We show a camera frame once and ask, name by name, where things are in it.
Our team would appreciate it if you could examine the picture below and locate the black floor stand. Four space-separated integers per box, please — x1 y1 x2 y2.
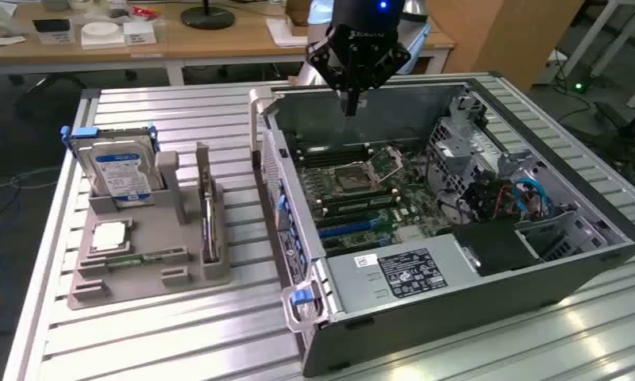
591 94 635 160

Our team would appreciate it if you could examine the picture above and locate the grey parts rack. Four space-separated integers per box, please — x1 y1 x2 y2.
65 149 234 311

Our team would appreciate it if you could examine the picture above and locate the white box with black top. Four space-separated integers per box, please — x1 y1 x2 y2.
31 17 79 45

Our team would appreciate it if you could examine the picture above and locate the metal socket cover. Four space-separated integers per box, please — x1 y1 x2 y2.
367 144 407 182

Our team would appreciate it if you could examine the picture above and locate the white paper stack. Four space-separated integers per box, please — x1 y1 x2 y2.
266 17 311 48

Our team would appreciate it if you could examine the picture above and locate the white box with round dish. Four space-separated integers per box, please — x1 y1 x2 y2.
79 21 127 51

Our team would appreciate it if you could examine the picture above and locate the black round lamp base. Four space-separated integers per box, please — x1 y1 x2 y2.
179 0 239 31

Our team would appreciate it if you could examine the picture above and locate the brown cardboard box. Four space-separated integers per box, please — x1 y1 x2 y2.
284 0 314 27

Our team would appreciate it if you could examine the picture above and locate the plain white box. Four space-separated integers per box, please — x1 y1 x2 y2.
121 21 160 47

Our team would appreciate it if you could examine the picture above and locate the blue expansion slot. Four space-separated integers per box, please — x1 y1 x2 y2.
316 220 380 239

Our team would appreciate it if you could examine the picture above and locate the black open PC case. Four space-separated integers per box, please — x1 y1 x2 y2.
248 75 635 378

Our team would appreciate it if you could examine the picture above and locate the white desk frame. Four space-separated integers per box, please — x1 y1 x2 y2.
561 0 635 109

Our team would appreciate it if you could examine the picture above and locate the metal disk bay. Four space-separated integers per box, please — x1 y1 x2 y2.
515 210 610 263

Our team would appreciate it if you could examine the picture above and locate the black plastic shroud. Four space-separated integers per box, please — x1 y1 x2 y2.
452 220 545 277

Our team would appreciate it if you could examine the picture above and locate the green motherboard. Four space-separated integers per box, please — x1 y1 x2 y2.
283 133 448 259

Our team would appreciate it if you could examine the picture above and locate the perforated metal drive cage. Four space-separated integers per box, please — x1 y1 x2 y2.
428 94 510 187

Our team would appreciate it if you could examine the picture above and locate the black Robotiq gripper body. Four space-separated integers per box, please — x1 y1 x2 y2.
326 0 406 93

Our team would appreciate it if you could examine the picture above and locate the hard disk with blue label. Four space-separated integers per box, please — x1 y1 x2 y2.
60 125 163 210

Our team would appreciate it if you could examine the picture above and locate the CPU socket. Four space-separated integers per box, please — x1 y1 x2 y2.
331 160 382 195

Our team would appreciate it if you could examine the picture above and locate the silver CPU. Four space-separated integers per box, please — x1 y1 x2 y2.
92 222 129 252

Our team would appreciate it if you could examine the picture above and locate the grey power supply unit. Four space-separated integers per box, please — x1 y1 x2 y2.
326 233 481 314

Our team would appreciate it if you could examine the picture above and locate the graphics card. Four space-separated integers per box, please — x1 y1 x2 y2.
193 140 224 264

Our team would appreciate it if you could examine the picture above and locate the blue wire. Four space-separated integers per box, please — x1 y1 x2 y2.
511 179 555 219

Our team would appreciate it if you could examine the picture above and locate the black office chair base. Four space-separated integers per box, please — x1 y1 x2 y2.
8 70 139 117

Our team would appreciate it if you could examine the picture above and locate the wooden cabinet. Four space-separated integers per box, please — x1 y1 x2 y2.
431 0 587 89

